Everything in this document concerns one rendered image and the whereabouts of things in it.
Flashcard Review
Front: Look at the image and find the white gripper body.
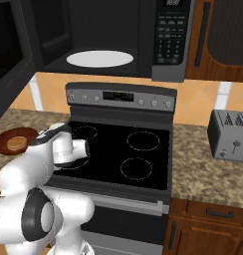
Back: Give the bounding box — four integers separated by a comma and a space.
72, 137, 92, 161

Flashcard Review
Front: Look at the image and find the round tan waffle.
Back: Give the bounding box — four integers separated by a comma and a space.
6, 135, 29, 150

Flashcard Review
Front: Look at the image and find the brown wooden bowl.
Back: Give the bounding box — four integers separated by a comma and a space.
0, 127, 40, 156

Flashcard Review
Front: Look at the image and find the white microwave turntable plate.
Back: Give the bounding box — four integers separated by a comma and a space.
65, 50, 135, 69

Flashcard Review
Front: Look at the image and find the steel oven door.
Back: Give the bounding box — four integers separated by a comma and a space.
79, 194, 170, 255

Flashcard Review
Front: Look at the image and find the black microwave oven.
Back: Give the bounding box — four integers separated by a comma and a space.
19, 0, 196, 83

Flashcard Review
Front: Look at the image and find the black microwave door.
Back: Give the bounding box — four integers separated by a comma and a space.
0, 0, 37, 125

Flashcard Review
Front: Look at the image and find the wooden base cupboard door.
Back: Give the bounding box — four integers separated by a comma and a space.
162, 216, 243, 255

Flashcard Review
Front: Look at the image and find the black and steel stove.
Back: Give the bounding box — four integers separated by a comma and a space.
43, 82, 178, 255

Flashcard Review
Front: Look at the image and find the wooden drawer front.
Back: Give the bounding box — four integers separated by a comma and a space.
169, 197, 243, 231

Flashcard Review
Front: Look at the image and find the grey toaster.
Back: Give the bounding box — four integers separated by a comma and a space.
206, 109, 243, 163

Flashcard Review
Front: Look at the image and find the steel oven door handle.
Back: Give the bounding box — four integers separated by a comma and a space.
88, 193, 165, 217

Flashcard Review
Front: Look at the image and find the short black cupboard handle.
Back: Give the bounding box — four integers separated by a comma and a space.
168, 221, 178, 251

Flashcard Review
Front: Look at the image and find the black drawer handle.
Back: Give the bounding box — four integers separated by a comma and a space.
205, 207, 235, 220

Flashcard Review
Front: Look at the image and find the wooden wall cupboard door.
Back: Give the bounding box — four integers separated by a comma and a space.
185, 0, 243, 83

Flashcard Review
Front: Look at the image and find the long black cupboard handle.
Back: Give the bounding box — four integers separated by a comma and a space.
193, 2, 212, 68

